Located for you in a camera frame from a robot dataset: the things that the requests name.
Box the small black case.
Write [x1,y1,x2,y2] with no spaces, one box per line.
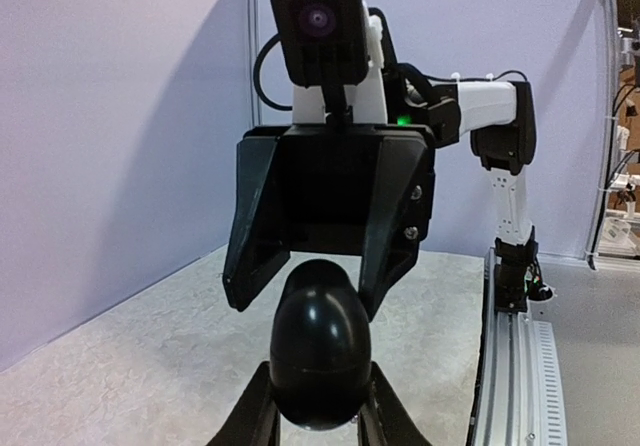
[269,259,371,431]

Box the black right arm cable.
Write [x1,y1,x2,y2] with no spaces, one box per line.
[253,33,531,112]

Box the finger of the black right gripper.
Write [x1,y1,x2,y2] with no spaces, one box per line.
[223,138,290,312]
[358,135,430,319]

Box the aluminium left corner post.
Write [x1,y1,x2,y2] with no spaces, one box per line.
[246,0,262,126]

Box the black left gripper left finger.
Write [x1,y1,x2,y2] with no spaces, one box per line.
[209,361,280,446]

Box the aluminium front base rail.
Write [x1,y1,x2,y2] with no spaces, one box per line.
[466,250,569,445]

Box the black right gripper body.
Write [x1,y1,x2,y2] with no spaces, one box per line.
[239,126,435,261]

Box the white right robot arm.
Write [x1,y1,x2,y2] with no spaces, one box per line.
[223,65,552,316]

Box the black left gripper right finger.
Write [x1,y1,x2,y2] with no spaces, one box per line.
[357,362,430,446]

